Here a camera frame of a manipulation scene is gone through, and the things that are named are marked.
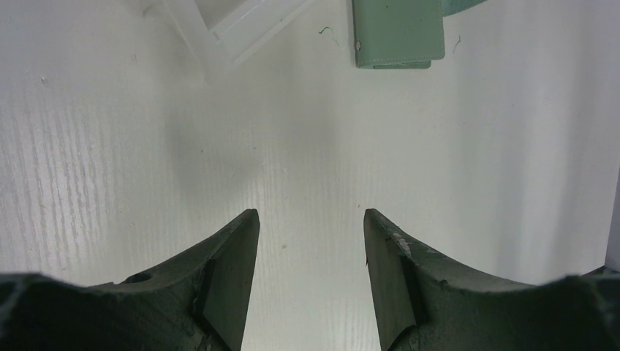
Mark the green leather card holder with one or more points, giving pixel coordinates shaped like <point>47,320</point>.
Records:
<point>402,34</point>

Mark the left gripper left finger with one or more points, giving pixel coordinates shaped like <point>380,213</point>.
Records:
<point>196,300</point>

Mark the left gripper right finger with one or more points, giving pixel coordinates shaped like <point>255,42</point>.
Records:
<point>425,300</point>

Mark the clear plastic card box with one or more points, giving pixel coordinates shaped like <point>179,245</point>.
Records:
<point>221,35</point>

